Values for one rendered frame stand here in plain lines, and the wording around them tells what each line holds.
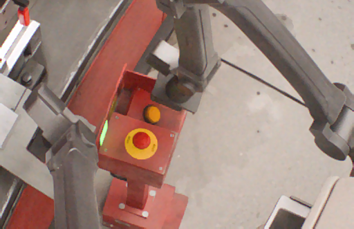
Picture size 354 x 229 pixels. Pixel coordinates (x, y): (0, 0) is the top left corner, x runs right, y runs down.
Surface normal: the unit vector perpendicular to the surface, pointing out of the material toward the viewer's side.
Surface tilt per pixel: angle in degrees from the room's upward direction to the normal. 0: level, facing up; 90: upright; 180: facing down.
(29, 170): 0
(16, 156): 0
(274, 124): 0
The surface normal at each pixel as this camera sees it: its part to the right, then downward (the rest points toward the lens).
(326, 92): 0.52, 0.11
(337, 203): -0.54, -0.58
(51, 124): 0.11, 0.37
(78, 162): 0.70, -0.64
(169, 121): 0.07, -0.38
